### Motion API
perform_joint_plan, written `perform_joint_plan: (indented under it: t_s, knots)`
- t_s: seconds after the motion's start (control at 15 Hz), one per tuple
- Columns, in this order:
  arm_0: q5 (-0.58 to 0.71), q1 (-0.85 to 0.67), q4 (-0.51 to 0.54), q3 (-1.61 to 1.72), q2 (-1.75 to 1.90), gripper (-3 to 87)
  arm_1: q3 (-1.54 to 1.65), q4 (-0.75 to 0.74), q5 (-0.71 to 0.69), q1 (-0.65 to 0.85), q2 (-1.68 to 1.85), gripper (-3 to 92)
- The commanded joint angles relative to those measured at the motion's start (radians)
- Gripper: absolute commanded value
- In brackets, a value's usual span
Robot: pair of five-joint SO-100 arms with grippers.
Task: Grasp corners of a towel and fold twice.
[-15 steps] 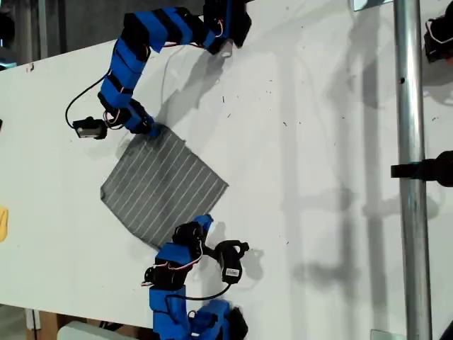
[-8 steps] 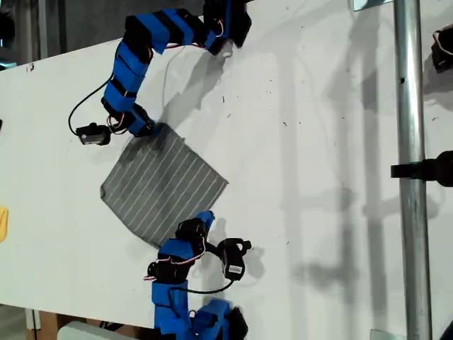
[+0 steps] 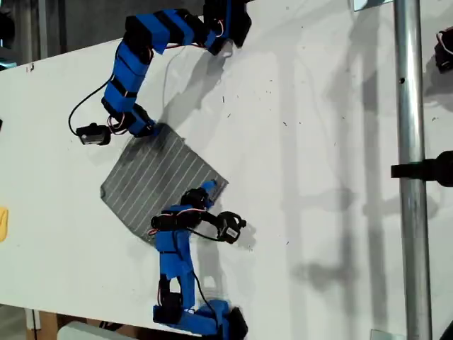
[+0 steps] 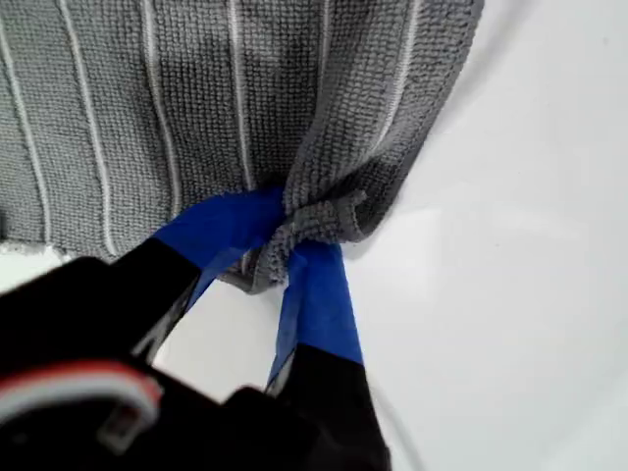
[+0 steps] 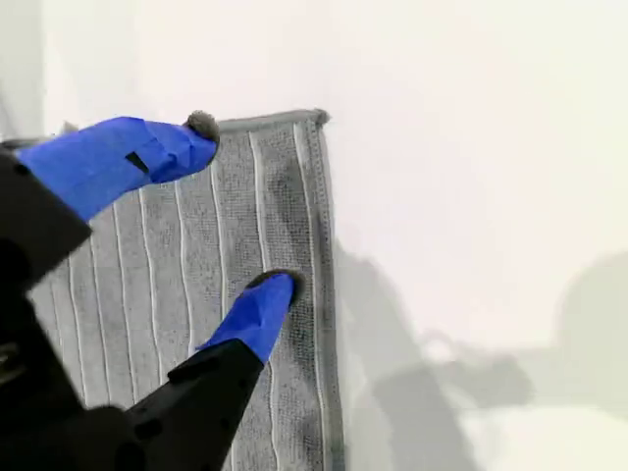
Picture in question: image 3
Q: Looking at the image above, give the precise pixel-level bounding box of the grey white-striped towel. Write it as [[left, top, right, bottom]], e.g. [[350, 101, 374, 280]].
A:
[[100, 123, 230, 244]]

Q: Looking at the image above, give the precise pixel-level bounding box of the grey metal pole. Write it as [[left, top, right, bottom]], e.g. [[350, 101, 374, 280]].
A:
[[37, 0, 49, 60]]

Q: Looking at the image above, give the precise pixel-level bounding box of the white box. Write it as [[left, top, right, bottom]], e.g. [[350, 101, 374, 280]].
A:
[[56, 321, 142, 340]]

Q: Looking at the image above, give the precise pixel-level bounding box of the wooden board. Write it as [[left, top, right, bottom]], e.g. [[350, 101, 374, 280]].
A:
[[35, 311, 59, 340]]

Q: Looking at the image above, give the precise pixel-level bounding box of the dark round background object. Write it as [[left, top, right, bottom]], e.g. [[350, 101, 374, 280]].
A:
[[0, 10, 16, 49]]

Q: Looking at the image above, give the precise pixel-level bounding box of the yellow object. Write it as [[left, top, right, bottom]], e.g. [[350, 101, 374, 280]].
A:
[[0, 206, 10, 244]]

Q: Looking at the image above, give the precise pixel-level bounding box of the black clamp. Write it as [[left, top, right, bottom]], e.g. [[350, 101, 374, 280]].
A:
[[390, 150, 453, 188]]

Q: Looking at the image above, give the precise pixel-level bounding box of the black camera stalk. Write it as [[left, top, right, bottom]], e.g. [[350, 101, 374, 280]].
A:
[[200, 211, 222, 227]]

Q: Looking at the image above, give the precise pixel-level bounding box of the black camera cable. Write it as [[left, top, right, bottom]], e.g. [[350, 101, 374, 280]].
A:
[[187, 228, 222, 319], [68, 79, 117, 137]]

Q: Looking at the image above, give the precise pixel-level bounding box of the black camera box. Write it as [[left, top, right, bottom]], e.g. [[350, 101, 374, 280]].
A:
[[76, 123, 111, 147], [215, 211, 247, 245]]

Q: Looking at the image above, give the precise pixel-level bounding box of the steel post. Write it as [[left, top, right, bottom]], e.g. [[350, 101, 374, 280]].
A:
[[392, 0, 433, 340]]

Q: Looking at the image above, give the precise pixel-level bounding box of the black device with wires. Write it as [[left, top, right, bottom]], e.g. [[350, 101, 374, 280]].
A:
[[434, 26, 453, 74]]

